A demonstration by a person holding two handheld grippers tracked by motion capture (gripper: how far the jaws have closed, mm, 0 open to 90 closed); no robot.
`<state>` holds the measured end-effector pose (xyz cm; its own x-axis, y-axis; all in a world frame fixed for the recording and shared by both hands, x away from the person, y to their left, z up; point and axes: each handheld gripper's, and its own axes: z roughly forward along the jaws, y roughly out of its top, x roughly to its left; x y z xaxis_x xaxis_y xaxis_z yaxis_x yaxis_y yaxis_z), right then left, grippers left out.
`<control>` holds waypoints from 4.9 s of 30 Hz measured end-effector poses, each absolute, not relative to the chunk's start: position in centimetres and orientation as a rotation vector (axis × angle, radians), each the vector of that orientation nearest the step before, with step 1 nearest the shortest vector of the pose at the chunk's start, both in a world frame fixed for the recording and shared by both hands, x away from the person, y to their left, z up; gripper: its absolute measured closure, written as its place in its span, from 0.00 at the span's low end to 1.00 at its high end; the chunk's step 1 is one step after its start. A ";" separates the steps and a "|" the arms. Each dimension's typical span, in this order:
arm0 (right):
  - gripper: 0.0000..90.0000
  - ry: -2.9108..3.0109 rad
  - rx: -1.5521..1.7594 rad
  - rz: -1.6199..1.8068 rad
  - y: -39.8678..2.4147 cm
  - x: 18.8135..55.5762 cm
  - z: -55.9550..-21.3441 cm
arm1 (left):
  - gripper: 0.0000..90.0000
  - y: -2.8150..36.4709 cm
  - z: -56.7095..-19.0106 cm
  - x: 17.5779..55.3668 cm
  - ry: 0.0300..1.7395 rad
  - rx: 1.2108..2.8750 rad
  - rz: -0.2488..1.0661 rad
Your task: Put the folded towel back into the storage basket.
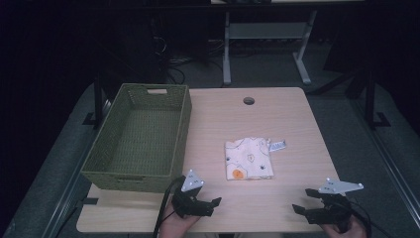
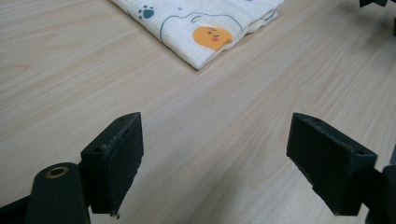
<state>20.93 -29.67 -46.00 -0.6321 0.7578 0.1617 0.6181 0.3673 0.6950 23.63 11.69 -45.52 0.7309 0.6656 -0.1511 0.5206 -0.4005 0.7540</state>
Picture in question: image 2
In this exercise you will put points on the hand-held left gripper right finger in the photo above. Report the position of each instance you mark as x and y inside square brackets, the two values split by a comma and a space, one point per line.
[330, 161]

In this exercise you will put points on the white cloth with animal print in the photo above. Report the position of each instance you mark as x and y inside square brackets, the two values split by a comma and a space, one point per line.
[199, 25]

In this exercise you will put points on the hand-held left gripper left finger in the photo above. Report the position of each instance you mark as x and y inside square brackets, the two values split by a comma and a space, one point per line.
[112, 165]

